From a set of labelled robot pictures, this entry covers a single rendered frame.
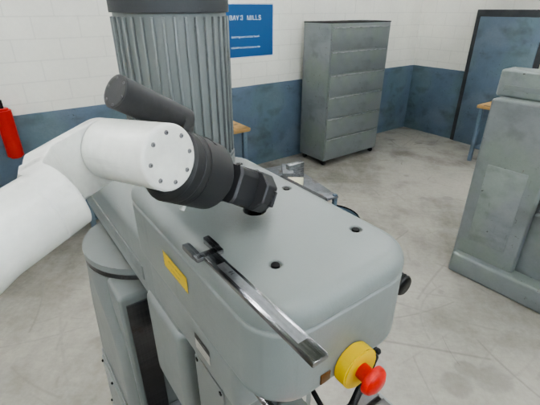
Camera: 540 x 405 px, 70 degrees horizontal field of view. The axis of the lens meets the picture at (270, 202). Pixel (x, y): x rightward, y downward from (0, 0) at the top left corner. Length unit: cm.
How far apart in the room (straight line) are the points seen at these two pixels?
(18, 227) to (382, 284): 39
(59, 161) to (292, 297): 28
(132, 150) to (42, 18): 435
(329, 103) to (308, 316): 534
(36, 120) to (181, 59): 415
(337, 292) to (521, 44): 696
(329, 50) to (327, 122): 99
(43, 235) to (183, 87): 39
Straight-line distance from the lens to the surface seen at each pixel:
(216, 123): 71
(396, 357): 302
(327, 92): 567
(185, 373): 90
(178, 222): 59
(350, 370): 53
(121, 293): 107
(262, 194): 51
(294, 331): 39
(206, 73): 69
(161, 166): 37
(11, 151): 468
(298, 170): 339
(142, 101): 41
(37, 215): 35
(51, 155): 42
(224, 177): 46
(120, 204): 101
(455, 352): 320
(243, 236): 54
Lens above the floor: 217
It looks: 27 degrees down
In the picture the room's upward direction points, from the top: straight up
